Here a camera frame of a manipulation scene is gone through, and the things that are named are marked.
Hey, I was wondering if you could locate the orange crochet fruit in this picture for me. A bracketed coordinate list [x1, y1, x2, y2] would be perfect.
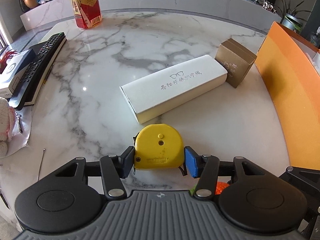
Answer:
[189, 181, 230, 196]

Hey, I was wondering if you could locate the black remote control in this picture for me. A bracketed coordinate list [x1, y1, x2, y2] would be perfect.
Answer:
[7, 31, 66, 111]

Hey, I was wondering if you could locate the pink white crochet toy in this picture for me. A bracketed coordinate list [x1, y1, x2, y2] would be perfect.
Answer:
[0, 98, 16, 158]

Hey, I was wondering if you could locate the white glasses box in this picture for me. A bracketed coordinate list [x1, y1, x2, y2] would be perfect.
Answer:
[120, 55, 227, 124]

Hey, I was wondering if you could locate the small gold box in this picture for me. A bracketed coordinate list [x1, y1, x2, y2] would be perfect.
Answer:
[215, 38, 257, 88]

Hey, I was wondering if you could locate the metal knitting needle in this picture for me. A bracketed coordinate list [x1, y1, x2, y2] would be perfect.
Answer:
[36, 148, 46, 182]

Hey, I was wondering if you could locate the orange cardboard box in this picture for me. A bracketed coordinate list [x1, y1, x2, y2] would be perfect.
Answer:
[255, 22, 319, 170]

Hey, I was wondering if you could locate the white blue small box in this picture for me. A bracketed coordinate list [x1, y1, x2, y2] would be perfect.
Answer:
[0, 49, 36, 99]

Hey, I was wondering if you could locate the red yellow drink carton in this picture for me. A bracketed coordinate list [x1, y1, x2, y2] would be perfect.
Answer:
[71, 0, 102, 29]

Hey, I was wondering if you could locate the yellow tape measure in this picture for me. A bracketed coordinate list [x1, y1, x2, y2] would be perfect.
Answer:
[133, 124, 188, 176]

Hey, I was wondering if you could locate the red feather toy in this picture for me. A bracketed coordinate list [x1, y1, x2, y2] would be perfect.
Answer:
[0, 50, 17, 68]

